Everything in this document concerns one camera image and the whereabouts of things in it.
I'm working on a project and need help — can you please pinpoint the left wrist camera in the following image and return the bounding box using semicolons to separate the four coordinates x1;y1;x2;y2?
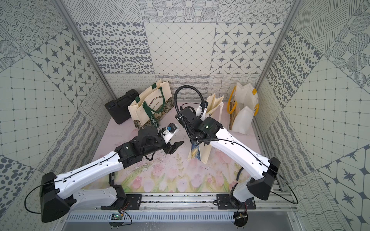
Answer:
161;123;178;143

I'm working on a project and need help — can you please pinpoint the left circuit board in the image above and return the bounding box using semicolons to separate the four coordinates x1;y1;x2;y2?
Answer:
108;213;124;228

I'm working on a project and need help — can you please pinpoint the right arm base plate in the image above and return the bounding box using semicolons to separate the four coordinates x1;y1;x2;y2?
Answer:
213;193;256;210

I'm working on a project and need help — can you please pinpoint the pink floral table mat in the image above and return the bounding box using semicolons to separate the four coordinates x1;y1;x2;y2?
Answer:
83;101;272;193

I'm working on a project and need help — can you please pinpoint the circuit board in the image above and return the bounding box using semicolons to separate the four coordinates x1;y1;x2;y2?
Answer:
234;211;248;227
108;213;124;228

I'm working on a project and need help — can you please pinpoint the aluminium mounting rail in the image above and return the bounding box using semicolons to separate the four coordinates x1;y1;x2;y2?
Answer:
71;191;297;212

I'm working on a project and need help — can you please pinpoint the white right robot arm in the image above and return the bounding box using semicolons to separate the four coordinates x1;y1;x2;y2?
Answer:
175;108;280;203

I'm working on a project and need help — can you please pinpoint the yellow handled white bag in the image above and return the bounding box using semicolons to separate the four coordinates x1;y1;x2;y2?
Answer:
227;82;260;135

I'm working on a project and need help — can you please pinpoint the black corrugated cable hose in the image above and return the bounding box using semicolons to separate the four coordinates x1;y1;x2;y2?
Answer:
173;85;206;116

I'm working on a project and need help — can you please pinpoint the black plastic tool case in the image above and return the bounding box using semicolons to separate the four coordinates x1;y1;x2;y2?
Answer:
105;89;139;125

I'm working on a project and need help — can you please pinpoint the right circuit board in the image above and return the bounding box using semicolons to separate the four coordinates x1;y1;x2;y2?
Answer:
234;211;248;227

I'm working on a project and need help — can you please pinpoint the green handled exhibition tote bag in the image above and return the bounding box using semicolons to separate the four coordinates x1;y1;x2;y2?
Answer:
128;80;174;129

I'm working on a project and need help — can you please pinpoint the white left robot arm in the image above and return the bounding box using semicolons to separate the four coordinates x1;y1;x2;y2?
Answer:
40;123;183;223

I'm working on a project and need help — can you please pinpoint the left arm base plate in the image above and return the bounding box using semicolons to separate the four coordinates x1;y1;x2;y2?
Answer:
100;194;143;210

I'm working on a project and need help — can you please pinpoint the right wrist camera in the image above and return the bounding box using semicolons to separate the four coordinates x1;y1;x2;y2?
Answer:
196;101;208;121

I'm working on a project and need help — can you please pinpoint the starry night canvas tote bag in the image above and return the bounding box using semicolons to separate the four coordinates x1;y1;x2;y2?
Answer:
188;93;224;164

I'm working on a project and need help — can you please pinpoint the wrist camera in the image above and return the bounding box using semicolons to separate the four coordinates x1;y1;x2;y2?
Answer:
196;101;208;121
161;123;178;143

